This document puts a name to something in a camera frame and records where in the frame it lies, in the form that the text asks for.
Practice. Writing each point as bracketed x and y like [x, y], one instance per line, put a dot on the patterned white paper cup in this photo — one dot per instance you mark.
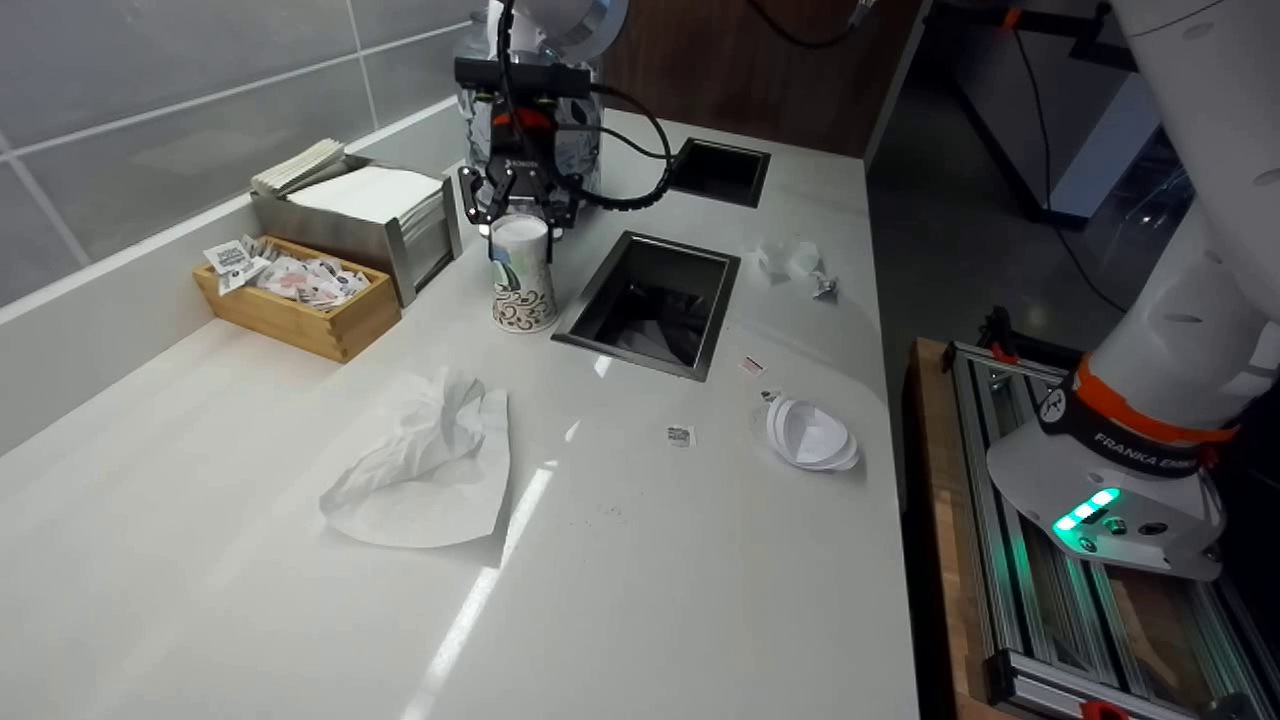
[521, 275]

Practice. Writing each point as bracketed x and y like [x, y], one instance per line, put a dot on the small crumpled white napkin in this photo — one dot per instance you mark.
[783, 258]

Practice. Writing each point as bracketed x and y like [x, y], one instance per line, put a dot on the wooden box of packets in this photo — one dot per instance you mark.
[300, 301]

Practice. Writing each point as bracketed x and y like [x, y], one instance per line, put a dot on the white plastic cup lid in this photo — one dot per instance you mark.
[808, 432]

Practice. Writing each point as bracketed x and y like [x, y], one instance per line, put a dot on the metal napkin dispenser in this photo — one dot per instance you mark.
[363, 214]

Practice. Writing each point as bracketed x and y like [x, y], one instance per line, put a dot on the glass jar of packets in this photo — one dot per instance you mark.
[475, 126]

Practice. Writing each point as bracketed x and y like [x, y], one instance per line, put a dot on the steel-framed trash opening with napkin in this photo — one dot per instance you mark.
[651, 306]

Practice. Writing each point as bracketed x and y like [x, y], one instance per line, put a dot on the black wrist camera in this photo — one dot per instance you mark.
[521, 79]

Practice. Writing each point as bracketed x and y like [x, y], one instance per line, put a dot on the wooden base board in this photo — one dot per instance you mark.
[940, 534]

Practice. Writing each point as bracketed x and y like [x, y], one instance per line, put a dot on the flat white paper napkin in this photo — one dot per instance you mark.
[651, 340]

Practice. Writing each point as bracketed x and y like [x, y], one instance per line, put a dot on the small square paper scrap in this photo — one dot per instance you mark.
[682, 432]

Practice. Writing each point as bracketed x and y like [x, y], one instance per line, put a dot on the grey background cabinet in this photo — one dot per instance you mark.
[1065, 105]

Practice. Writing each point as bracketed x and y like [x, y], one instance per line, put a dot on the large crumpled white napkin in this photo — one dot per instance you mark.
[426, 465]

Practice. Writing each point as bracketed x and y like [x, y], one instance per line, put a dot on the crumpled foil wrapper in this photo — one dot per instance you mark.
[822, 283]

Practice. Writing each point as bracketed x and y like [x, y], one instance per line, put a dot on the aluminium profile robot stand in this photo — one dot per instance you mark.
[1106, 624]

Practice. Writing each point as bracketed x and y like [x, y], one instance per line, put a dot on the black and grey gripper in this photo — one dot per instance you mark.
[534, 142]

